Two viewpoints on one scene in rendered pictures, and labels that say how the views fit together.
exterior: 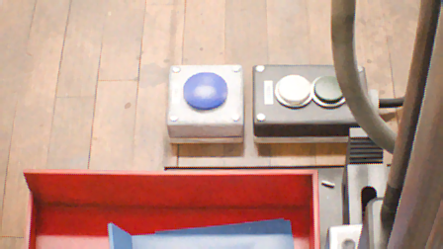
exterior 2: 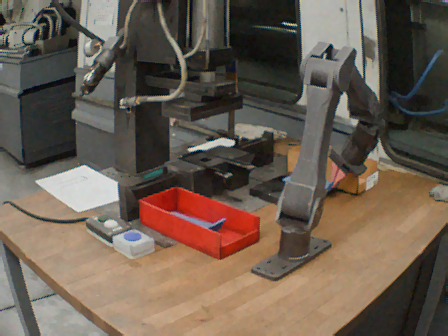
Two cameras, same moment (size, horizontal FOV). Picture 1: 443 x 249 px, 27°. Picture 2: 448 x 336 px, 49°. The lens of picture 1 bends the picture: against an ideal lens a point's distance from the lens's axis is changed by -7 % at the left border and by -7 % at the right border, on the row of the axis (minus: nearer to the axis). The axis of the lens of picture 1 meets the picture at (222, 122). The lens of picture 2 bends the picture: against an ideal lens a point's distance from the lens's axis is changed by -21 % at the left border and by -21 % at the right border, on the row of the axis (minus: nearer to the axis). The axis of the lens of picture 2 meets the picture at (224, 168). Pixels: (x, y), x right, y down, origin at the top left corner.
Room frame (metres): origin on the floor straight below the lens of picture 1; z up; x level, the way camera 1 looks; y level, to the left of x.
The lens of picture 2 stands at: (1.25, 0.88, 1.47)
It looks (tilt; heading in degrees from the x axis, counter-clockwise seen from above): 19 degrees down; 221
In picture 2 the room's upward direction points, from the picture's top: straight up
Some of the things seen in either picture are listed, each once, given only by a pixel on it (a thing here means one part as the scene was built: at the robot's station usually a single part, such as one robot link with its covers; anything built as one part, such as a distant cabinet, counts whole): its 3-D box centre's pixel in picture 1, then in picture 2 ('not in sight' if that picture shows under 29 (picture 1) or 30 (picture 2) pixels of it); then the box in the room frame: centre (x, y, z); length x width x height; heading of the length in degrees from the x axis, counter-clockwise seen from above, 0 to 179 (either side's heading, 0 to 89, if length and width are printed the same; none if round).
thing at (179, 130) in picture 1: (207, 112); (134, 249); (0.54, 0.01, 0.90); 0.07 x 0.07 x 0.06; 87
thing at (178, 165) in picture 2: not in sight; (207, 159); (0.17, -0.10, 0.98); 0.20 x 0.10 x 0.01; 177
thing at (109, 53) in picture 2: not in sight; (105, 59); (0.28, -0.39, 1.25); 0.19 x 0.07 x 0.19; 177
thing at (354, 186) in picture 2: not in sight; (334, 168); (-0.11, 0.11, 0.93); 0.25 x 0.13 x 0.08; 87
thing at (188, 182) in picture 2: not in sight; (207, 175); (0.17, -0.10, 0.94); 0.20 x 0.10 x 0.07; 177
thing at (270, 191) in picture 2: not in sight; (295, 190); (0.05, 0.08, 0.91); 0.17 x 0.16 x 0.02; 177
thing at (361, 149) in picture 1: (364, 190); (132, 199); (0.42, -0.12, 0.95); 0.06 x 0.03 x 0.09; 177
